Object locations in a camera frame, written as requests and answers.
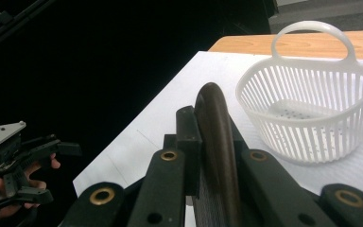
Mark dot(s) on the white table sheet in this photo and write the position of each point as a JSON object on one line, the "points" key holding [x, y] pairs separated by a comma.
{"points": [[170, 104]]}

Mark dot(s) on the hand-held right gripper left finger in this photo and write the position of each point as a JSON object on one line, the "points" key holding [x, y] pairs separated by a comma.
{"points": [[164, 189]]}

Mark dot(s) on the white plastic basket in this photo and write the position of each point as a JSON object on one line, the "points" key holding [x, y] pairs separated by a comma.
{"points": [[308, 121]]}

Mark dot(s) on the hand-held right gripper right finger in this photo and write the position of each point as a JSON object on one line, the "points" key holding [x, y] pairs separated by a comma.
{"points": [[274, 189]]}

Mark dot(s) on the dark kitchen knife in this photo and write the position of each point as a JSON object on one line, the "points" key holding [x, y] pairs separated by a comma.
{"points": [[216, 126]]}

